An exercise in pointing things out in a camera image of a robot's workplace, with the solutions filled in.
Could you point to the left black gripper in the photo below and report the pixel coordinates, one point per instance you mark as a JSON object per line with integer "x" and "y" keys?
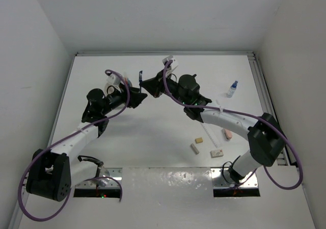
{"x": 134, "y": 96}

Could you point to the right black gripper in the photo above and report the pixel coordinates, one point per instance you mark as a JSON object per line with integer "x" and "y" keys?
{"x": 155, "y": 85}

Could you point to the dark blue pen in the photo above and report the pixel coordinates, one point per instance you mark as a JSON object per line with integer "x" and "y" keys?
{"x": 140, "y": 80}

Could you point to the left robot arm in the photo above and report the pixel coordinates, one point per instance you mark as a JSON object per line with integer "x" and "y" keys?
{"x": 62, "y": 167}

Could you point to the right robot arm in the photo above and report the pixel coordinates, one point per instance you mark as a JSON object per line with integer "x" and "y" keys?
{"x": 263, "y": 135}

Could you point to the white round compartment organizer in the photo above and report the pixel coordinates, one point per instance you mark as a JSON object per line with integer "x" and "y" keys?
{"x": 125, "y": 80}

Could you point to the yellow eraser block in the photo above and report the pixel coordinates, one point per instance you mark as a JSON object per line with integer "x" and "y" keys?
{"x": 199, "y": 140}

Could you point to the clear plastic ruler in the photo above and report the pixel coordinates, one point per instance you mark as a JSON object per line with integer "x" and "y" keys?
{"x": 211, "y": 135}

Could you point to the small blue-capped glue bottle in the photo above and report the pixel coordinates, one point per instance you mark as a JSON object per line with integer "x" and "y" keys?
{"x": 232, "y": 89}

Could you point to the beige cylindrical eraser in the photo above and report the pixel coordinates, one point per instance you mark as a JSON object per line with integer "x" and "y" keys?
{"x": 194, "y": 148}

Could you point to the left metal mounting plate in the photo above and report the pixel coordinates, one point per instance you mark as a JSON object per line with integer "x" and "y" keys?
{"x": 107, "y": 184}

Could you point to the pink eraser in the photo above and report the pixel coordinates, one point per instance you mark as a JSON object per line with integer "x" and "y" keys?
{"x": 227, "y": 133}

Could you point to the white boxed eraser red label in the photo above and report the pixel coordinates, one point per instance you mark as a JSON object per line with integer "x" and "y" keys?
{"x": 216, "y": 153}

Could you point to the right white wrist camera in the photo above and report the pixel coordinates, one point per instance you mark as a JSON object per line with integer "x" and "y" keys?
{"x": 171, "y": 62}

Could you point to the aluminium frame rail right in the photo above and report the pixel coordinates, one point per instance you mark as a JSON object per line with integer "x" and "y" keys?
{"x": 286, "y": 157}

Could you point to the aluminium frame rail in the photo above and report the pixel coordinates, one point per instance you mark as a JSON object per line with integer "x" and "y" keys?
{"x": 17, "y": 214}
{"x": 286, "y": 157}

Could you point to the aluminium frame rail left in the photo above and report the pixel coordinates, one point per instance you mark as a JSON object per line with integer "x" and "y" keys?
{"x": 17, "y": 214}

